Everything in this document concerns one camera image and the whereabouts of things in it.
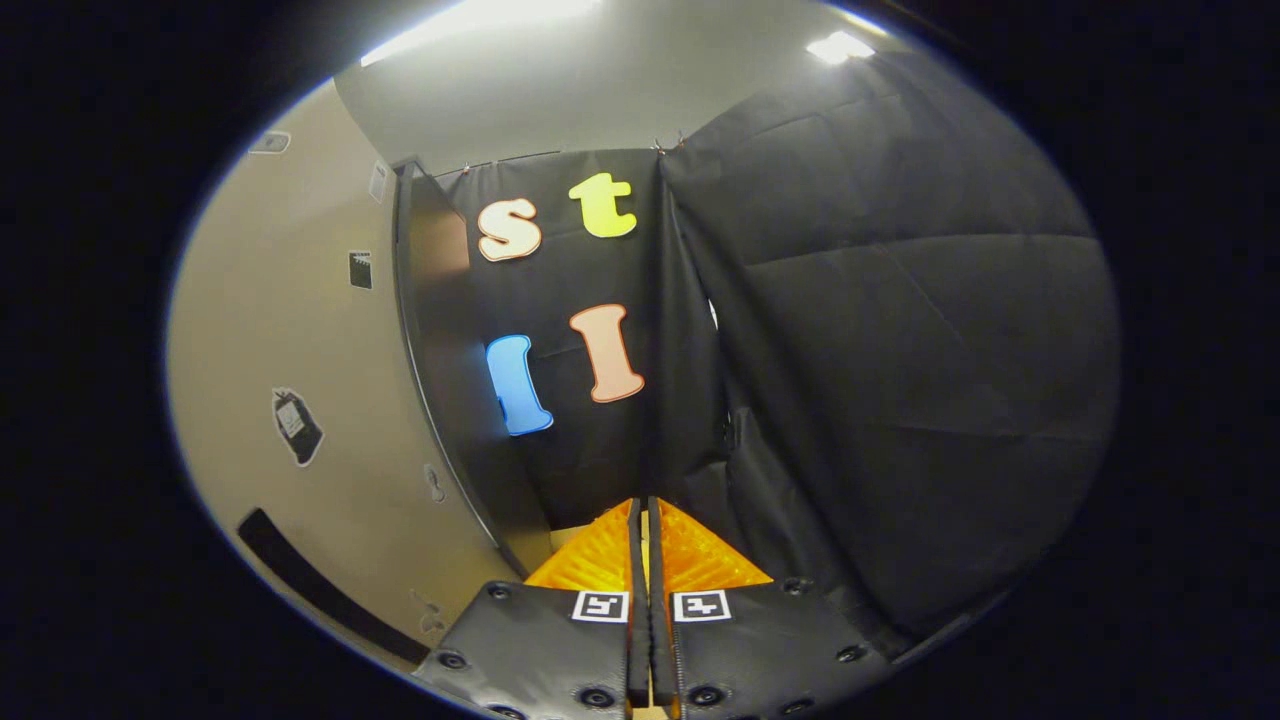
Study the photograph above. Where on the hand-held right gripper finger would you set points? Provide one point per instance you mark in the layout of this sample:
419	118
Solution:
660	640
638	640

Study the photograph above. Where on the black backdrop cloth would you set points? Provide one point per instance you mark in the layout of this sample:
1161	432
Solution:
900	350

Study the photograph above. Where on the small metal clip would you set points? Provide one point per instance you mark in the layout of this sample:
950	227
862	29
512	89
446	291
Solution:
668	143

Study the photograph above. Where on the narrow ceiling light strip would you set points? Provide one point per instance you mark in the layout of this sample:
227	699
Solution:
838	47

